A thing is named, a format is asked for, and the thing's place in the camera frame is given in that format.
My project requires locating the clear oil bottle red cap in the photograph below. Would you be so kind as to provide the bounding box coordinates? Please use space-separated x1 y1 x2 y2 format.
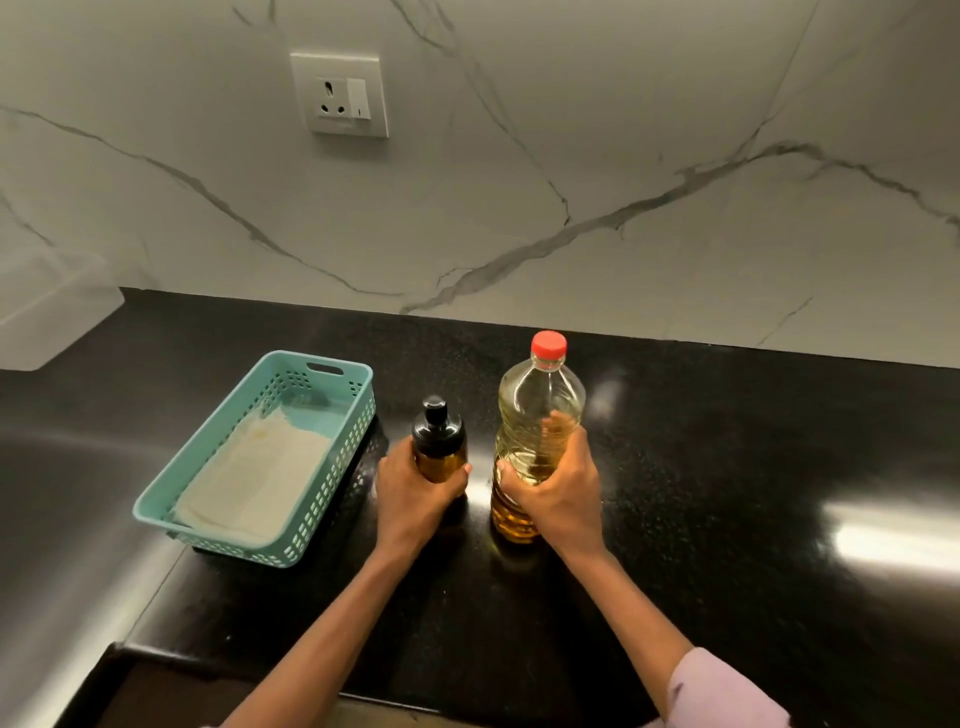
490 330 588 546

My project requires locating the teal plastic basket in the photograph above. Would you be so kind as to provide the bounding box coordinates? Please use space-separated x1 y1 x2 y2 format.
132 350 377 569

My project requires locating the stainless steel sink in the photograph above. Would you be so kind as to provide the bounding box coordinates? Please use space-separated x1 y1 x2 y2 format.
0 367 189 728

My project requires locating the person's left hand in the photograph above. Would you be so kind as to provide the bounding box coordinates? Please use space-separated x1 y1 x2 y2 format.
373 437 474 561

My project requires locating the amber dispenser bottle black cap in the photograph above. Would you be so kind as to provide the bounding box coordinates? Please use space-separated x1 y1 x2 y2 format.
411 396 471 526

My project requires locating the white wall socket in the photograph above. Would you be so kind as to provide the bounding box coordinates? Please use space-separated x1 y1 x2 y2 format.
289 51 390 139

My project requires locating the white folded cloth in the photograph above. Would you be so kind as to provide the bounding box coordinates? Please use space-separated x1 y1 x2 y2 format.
171 408 336 548

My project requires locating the translucent plastic container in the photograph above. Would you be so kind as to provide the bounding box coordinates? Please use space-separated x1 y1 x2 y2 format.
0 247 126 372

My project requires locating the pink sleeve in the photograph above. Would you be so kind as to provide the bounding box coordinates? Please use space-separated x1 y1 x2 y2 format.
643 647 793 728

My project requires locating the person's left forearm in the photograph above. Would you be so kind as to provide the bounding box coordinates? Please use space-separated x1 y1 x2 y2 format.
219 546 423 728

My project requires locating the person's right hand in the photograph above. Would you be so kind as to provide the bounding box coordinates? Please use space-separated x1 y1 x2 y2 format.
495 411 606 561

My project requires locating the person's right forearm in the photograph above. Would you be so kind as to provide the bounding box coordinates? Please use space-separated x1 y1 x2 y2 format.
558 546 695 714

